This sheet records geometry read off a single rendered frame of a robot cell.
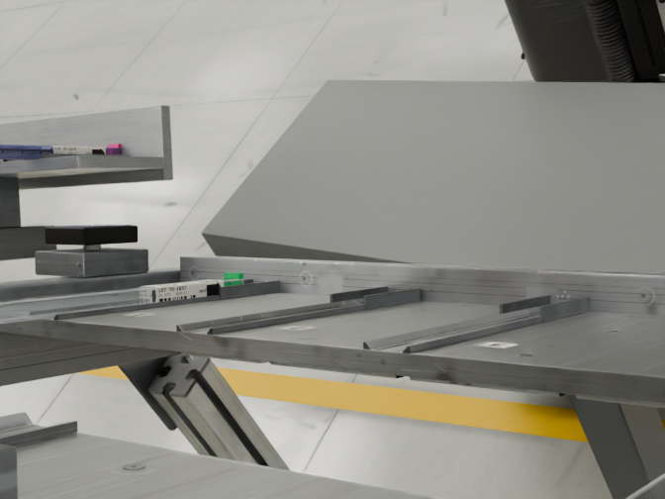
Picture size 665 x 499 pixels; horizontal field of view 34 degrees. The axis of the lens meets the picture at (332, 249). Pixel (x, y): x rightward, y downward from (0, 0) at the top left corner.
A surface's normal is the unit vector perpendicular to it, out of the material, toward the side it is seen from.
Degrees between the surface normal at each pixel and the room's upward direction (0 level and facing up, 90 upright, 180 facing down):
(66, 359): 90
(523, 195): 0
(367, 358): 47
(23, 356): 90
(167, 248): 0
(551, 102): 0
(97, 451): 43
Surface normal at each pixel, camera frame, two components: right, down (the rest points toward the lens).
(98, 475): 0.00, -1.00
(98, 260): 0.81, 0.03
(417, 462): -0.40, -0.71
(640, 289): -0.58, 0.04
